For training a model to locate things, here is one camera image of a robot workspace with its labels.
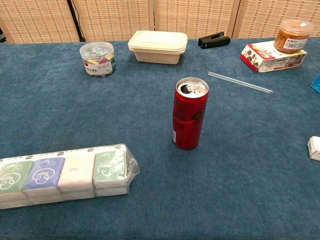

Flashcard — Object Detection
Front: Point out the blue table cloth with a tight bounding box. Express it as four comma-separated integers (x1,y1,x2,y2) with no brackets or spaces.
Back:
0,36,320,240

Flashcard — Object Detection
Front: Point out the black tripod stand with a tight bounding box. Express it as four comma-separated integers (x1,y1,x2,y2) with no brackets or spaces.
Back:
66,0,87,42

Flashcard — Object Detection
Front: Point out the bamboo folding screen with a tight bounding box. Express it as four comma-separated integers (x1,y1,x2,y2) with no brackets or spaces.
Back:
0,0,320,45

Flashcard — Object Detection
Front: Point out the clear jar of colourful clips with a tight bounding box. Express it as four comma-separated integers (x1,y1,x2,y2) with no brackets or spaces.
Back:
79,41,117,78

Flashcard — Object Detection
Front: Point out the clear jar of rubber bands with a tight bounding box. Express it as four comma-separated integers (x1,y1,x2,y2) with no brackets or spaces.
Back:
273,19,315,55

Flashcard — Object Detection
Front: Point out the blue cookie box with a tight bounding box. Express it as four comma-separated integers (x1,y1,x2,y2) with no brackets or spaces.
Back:
310,73,320,95

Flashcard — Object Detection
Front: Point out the red white cookie box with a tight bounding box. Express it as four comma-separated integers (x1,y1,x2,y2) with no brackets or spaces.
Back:
239,41,308,74

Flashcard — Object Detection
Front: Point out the wrapped tissue multipack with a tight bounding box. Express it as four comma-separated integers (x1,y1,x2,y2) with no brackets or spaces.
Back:
0,143,140,210

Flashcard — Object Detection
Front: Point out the beige lidded lunch box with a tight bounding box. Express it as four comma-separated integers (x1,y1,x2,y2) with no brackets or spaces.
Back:
127,30,189,65

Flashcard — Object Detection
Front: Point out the red soda can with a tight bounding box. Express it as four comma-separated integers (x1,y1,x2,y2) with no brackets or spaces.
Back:
171,76,210,151

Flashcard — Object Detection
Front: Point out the clear plastic straw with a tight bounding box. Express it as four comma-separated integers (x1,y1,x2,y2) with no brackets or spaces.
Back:
207,71,274,94

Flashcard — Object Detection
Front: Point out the black stapler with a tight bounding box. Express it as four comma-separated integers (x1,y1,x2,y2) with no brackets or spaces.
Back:
197,31,231,49

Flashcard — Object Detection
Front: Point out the small white box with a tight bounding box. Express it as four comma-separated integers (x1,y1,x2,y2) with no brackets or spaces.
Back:
307,136,320,161

